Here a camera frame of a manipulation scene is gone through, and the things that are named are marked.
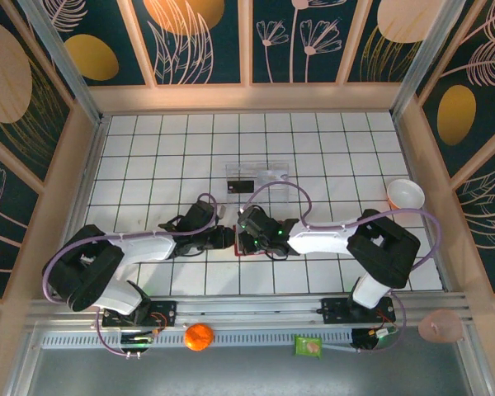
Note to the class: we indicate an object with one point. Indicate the red card holder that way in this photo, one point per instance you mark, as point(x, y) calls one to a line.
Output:
point(241, 253)

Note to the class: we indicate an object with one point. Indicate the clear acrylic tray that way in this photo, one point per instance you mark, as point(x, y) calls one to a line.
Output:
point(272, 196)

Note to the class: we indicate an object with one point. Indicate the black VIP card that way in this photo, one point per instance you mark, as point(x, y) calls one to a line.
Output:
point(240, 187)

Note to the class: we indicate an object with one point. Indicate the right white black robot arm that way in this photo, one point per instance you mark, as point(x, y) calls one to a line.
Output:
point(321, 243)

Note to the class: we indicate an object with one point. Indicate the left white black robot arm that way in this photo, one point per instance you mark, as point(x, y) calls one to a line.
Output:
point(144, 247)

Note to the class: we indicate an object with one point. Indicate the white VIP card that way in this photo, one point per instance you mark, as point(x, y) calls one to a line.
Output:
point(272, 176)

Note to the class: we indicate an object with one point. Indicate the orange ball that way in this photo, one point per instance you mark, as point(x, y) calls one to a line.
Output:
point(198, 337)

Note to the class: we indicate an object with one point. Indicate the green snack packet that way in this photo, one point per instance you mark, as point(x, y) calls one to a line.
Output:
point(308, 346)

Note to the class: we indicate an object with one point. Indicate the black controller board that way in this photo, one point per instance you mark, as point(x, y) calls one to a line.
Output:
point(369, 338)
point(136, 341)

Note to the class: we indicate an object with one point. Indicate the white bowl with orange outside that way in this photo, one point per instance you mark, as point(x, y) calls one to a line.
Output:
point(405, 194)

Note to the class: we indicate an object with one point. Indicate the pink round object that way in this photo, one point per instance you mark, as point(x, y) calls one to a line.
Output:
point(440, 326)

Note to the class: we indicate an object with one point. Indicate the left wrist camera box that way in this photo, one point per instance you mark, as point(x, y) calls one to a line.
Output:
point(221, 210)

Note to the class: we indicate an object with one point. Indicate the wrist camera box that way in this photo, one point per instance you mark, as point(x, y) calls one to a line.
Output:
point(221, 210)
point(243, 211)

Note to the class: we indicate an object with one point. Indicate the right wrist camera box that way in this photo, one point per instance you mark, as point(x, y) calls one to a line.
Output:
point(243, 211)

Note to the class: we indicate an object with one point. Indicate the aluminium rail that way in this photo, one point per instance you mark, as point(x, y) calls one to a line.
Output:
point(247, 309)

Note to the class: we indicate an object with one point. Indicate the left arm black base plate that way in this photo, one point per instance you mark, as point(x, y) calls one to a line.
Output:
point(165, 311)

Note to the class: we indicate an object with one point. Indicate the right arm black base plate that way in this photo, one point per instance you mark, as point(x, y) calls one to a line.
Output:
point(334, 309)

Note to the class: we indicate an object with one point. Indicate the aluminium frame post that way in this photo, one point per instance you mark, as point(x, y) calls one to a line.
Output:
point(66, 66)
point(425, 62)

